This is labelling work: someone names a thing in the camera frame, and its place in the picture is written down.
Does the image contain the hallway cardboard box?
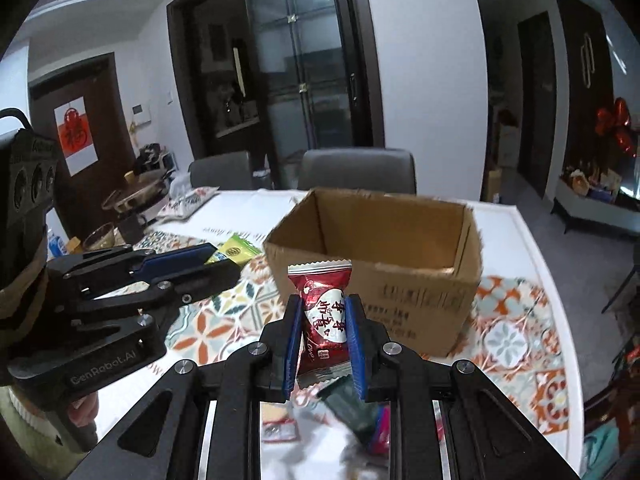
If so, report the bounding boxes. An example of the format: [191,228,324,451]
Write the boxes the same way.
[482,167,503,203]

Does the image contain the brown cardboard box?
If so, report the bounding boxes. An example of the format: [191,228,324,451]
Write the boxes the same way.
[262,187,483,358]

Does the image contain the black mug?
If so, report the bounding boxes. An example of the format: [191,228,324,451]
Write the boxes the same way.
[117,212,149,246]

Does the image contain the pink snack packet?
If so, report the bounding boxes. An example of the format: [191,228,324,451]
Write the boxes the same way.
[370,405,392,453]

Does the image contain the gift boxes pile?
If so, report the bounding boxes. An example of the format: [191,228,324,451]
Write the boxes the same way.
[562,167,623,203]

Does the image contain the teal cloth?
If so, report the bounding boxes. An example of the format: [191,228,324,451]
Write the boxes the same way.
[582,425,621,466]

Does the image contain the black bag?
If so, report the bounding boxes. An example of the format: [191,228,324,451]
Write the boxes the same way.
[132,142,178,176]

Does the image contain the grey low bench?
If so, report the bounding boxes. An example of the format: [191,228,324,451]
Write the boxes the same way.
[552,177,640,236]

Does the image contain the dark glass display cabinet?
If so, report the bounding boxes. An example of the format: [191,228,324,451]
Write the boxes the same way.
[166,0,386,188]

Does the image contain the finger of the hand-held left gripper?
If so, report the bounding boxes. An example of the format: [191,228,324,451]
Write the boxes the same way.
[47,241,219,291]
[65,259,242,331]

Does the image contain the dark green snack packet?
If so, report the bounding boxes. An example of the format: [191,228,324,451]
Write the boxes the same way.
[320,377,381,443]

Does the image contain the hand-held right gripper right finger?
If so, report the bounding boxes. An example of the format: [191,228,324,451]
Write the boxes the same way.
[346,294,583,480]

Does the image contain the person's left hand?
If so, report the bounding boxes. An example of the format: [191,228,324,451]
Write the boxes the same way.
[67,392,100,431]

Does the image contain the patterned tile-print tablecloth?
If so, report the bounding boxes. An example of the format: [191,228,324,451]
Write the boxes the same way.
[95,187,571,480]

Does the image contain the dark brown door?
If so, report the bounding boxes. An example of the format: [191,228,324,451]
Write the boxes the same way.
[29,52,136,246]

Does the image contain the red snack packet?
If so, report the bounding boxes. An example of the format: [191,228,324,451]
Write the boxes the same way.
[286,258,353,378]

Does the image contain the small water bottle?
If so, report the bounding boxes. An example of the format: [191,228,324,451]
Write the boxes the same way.
[47,230,68,260]

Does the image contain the wooden chair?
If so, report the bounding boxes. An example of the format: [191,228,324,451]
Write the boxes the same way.
[582,350,640,461]

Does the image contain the glass bowl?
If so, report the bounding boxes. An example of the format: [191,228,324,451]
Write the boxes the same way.
[82,222,118,251]

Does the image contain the metal cooking pan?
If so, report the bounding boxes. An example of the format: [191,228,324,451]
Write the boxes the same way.
[102,169,173,213]

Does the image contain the yellow-green snack packet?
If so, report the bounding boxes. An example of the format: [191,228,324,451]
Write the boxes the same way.
[202,234,263,267]

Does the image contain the black chair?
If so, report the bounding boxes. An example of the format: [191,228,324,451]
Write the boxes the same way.
[602,245,640,311]

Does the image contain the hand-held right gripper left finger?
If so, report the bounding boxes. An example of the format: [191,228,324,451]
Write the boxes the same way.
[85,294,307,480]

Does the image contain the grey dining chair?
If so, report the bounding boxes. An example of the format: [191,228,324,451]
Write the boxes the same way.
[298,148,417,196]
[189,151,253,192]

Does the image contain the red foil balloons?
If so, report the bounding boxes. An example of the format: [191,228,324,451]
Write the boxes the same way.
[595,97,640,158]

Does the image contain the white red door poster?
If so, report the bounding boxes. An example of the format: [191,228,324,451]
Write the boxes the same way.
[54,100,97,177]

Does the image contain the small white red packet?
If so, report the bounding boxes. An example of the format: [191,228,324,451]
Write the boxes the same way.
[261,402,296,443]

